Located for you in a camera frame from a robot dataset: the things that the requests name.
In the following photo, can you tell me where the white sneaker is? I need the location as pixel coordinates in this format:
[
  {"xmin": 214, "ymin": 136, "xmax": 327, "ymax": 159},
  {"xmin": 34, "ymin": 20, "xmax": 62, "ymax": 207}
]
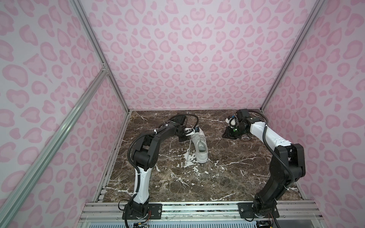
[{"xmin": 189, "ymin": 126, "xmax": 209, "ymax": 164}]

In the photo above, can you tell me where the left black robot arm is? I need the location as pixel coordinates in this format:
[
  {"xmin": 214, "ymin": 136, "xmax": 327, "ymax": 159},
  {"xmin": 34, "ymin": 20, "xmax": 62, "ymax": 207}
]
[{"xmin": 127, "ymin": 115, "xmax": 187, "ymax": 206}]

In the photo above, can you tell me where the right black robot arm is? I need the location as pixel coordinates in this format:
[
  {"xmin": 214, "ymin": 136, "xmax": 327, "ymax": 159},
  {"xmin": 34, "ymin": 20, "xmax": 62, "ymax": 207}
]
[{"xmin": 222, "ymin": 109, "xmax": 306, "ymax": 216}]

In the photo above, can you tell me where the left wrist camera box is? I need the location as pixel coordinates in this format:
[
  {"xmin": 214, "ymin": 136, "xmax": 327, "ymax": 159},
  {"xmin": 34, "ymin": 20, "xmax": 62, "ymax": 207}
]
[{"xmin": 184, "ymin": 126, "xmax": 200, "ymax": 136}]

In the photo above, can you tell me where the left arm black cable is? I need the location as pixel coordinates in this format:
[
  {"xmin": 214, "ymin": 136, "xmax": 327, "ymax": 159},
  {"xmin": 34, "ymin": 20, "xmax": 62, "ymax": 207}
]
[{"xmin": 168, "ymin": 113, "xmax": 200, "ymax": 135}]

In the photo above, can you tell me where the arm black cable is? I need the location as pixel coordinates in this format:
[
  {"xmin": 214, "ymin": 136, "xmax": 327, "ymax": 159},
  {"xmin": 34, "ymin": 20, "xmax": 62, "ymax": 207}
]
[
  {"xmin": 168, "ymin": 113, "xmax": 200, "ymax": 135},
  {"xmin": 248, "ymin": 110, "xmax": 296, "ymax": 186}
]

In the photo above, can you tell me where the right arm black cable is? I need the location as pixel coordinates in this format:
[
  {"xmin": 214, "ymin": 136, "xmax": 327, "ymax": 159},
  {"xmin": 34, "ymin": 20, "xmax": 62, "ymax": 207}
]
[{"xmin": 248, "ymin": 110, "xmax": 296, "ymax": 186}]

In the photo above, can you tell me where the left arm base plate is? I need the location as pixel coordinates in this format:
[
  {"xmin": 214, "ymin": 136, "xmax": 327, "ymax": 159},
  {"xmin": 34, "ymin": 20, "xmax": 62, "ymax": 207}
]
[{"xmin": 122, "ymin": 201, "xmax": 163, "ymax": 220}]

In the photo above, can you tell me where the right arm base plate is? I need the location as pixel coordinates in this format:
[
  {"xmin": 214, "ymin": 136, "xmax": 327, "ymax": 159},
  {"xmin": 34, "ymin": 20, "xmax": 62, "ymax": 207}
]
[{"xmin": 237, "ymin": 202, "xmax": 280, "ymax": 221}]

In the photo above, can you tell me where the front aluminium rail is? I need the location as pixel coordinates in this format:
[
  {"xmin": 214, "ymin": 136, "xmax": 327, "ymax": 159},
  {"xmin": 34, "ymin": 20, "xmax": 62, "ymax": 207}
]
[{"xmin": 77, "ymin": 200, "xmax": 327, "ymax": 228}]

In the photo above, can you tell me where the right corner aluminium post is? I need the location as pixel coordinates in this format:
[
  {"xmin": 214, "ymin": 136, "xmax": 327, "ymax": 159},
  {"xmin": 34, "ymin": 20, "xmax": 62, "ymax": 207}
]
[{"xmin": 260, "ymin": 0, "xmax": 327, "ymax": 112}]

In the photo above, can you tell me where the corner aluminium post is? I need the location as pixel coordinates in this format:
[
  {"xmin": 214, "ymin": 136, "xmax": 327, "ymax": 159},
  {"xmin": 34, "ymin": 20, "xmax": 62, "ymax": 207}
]
[
  {"xmin": 69, "ymin": 0, "xmax": 130, "ymax": 113},
  {"xmin": 260, "ymin": 0, "xmax": 327, "ymax": 112}
]

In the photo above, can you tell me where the left corner aluminium post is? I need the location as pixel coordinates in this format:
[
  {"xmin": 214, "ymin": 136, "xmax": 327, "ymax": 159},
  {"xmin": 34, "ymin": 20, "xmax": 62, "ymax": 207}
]
[{"xmin": 69, "ymin": 0, "xmax": 130, "ymax": 113}]

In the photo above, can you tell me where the diagonal aluminium frame beam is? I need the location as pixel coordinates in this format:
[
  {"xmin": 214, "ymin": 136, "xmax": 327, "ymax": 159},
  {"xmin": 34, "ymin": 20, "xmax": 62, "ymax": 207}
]
[{"xmin": 1, "ymin": 69, "xmax": 108, "ymax": 228}]

